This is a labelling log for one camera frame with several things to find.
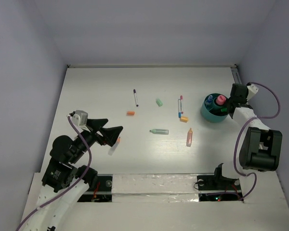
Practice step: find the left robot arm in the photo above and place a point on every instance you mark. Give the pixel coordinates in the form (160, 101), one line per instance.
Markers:
(68, 174)

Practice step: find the yellow orange eraser cap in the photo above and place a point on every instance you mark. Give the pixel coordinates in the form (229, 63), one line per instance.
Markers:
(184, 119)

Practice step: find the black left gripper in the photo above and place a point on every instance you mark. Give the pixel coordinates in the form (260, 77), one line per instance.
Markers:
(110, 134)

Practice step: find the mint green eraser cap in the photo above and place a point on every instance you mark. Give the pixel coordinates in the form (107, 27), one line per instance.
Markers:
(159, 102)

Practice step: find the purple thin marker pen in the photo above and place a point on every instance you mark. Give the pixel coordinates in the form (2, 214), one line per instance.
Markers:
(135, 98)

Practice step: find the orange tip clear pencil case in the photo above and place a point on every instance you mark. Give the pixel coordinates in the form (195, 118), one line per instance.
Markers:
(113, 148)

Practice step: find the clear blue glue bottle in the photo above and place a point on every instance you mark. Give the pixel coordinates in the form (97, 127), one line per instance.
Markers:
(209, 100)

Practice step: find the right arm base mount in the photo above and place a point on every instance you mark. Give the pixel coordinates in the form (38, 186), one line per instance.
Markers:
(217, 188)

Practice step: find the green pencil-shaped clear case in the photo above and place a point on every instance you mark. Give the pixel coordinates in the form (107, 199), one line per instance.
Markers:
(160, 131)

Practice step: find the pink cap bottle in organizer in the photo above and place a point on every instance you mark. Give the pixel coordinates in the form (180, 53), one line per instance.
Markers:
(220, 100)

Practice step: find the teal round organizer container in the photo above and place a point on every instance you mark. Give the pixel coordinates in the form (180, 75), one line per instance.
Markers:
(213, 112)

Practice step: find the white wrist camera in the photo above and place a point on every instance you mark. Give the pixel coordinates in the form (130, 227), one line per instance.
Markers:
(252, 90)
(79, 118)

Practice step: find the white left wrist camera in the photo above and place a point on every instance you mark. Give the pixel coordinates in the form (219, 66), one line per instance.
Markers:
(79, 118)

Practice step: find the pink orange pencil-shaped case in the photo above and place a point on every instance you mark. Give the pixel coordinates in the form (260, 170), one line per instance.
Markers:
(189, 138)

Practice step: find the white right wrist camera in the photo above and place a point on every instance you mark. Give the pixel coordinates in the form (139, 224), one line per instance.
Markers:
(252, 90)

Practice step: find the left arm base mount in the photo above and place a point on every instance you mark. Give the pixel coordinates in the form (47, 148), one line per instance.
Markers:
(102, 192)

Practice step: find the small orange eraser cap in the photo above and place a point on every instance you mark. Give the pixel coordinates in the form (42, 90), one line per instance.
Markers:
(130, 113)

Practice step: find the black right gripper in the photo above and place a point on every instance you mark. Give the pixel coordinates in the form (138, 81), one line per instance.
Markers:
(246, 102)

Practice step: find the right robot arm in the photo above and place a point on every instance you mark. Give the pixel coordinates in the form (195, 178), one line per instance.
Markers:
(257, 146)

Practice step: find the aluminium rail right edge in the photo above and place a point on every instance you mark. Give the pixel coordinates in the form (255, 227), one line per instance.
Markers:
(235, 73)

